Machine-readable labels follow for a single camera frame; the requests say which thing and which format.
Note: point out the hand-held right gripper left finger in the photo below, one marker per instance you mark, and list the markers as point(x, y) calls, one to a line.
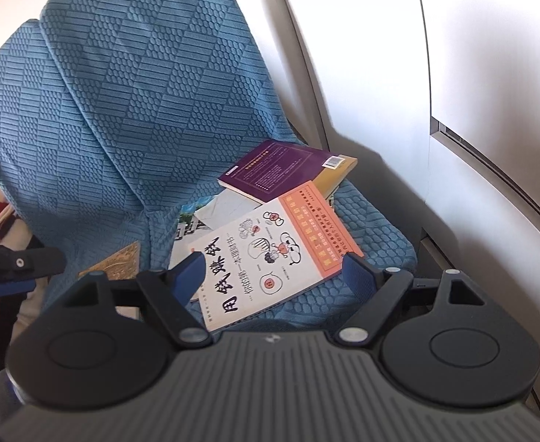
point(189, 276)

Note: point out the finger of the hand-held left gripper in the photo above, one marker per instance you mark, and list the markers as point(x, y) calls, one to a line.
point(35, 261)

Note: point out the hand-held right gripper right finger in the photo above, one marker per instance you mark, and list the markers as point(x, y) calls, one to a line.
point(355, 276)

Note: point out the brown painting cover book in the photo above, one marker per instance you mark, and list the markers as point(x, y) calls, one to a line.
point(118, 262)

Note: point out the white orange cartoon book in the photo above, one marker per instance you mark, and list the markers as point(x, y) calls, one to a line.
point(260, 258)

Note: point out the purple cover book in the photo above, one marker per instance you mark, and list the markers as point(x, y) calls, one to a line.
point(274, 170)

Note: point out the blue textured sofa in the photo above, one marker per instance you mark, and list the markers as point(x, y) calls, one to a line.
point(136, 101)

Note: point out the grey metal frame bar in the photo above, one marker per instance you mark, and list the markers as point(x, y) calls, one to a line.
point(481, 156)

